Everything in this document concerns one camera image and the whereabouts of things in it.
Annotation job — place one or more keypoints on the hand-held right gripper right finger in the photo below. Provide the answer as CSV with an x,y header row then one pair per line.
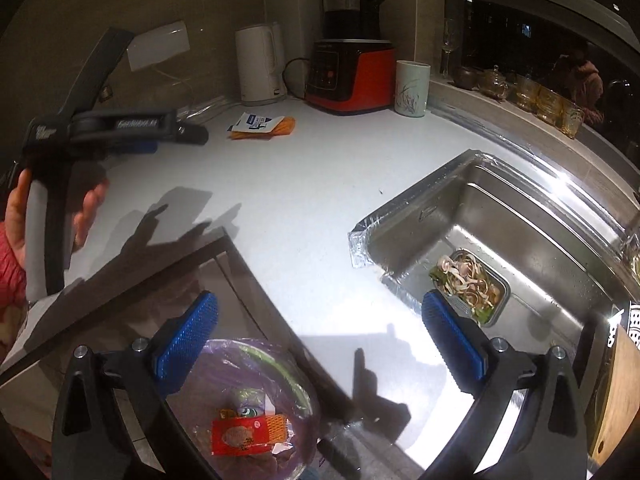
x,y
450,340

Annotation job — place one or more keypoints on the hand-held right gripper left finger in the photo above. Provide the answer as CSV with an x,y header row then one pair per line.
x,y
185,335

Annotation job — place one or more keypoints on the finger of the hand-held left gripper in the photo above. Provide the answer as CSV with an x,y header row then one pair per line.
x,y
145,149
105,60

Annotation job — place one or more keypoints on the red snack packet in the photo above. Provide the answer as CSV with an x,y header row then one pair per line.
x,y
240,435

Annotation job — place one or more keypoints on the green mesh waste bin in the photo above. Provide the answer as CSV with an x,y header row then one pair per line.
x,y
300,395

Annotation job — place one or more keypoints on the person's left forearm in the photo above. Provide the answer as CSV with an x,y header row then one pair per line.
x,y
10,280

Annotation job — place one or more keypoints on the person's left hand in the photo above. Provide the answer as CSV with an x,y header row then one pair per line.
x,y
15,220

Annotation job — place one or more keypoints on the metal food container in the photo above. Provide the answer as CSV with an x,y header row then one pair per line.
x,y
470,280

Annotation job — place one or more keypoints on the green drink can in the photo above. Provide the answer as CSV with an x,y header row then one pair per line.
x,y
248,402

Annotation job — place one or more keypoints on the blue and white packet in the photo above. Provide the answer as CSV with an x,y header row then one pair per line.
x,y
255,122

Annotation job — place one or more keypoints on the stainless steel sink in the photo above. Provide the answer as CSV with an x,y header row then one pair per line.
x,y
525,240

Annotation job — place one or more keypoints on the orange packet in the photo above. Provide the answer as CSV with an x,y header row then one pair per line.
x,y
282,127

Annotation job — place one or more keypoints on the white electric kettle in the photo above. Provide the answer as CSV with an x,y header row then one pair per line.
x,y
257,65

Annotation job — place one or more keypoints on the wooden cutting board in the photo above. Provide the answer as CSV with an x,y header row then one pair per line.
x,y
622,390

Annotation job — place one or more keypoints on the metal faucet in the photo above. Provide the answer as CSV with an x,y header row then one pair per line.
x,y
631,245

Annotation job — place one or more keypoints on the red and black blender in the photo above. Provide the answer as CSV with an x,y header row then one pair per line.
x,y
350,75

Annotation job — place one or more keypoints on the pale ceramic cup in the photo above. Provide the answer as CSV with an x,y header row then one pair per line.
x,y
412,90

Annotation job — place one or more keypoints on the amber drinking glass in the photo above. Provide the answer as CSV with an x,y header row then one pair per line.
x,y
572,117
549,102
525,92

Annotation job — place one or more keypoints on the clear glass teapot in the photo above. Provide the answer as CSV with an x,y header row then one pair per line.
x,y
492,85

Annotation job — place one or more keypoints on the dark clay teapot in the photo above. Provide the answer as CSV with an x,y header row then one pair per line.
x,y
465,77

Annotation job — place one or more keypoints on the clear wine glass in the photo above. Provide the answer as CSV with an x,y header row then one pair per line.
x,y
448,40

